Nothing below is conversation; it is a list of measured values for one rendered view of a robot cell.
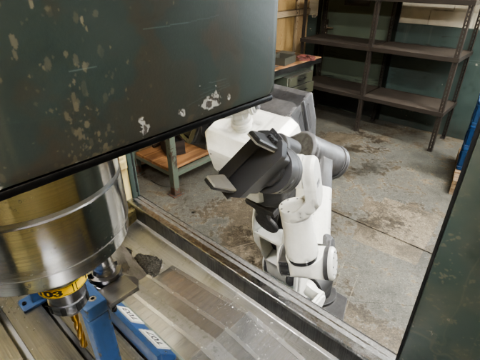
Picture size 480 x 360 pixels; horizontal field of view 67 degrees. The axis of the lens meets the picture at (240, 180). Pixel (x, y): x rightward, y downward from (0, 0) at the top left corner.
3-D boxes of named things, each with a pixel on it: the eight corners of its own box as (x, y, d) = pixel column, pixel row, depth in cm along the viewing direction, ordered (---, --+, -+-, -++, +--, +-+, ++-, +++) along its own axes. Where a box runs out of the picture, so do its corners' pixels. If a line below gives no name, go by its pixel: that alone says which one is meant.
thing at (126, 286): (129, 273, 72) (128, 271, 72) (144, 287, 69) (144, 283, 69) (96, 293, 68) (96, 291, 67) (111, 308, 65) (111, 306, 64)
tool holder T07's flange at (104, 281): (85, 278, 72) (82, 268, 71) (113, 263, 76) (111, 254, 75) (98, 296, 68) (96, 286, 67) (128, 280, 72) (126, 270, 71)
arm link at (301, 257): (266, 223, 76) (280, 291, 85) (314, 225, 72) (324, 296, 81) (279, 197, 85) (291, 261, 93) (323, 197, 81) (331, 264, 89)
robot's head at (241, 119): (225, 115, 106) (215, 90, 100) (258, 111, 103) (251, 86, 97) (220, 130, 102) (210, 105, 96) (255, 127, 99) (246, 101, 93)
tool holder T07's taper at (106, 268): (88, 269, 71) (81, 242, 68) (109, 258, 73) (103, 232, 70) (98, 281, 68) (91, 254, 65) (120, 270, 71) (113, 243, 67)
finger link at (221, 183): (218, 189, 50) (237, 190, 55) (204, 172, 51) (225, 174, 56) (210, 197, 50) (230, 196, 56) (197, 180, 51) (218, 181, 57)
